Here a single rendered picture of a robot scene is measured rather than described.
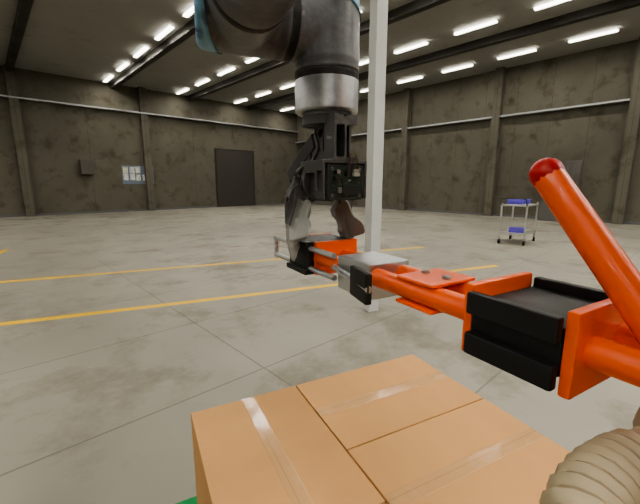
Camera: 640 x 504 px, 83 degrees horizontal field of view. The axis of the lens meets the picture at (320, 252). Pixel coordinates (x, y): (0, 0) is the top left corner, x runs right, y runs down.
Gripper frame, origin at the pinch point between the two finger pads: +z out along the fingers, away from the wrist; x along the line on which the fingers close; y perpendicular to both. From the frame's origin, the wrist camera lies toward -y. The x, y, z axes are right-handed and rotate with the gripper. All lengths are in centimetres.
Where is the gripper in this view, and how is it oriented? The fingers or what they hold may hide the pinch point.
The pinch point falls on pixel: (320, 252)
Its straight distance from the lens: 57.2
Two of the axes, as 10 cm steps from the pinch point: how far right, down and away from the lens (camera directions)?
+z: 0.0, 9.8, 1.9
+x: 8.8, -0.9, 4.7
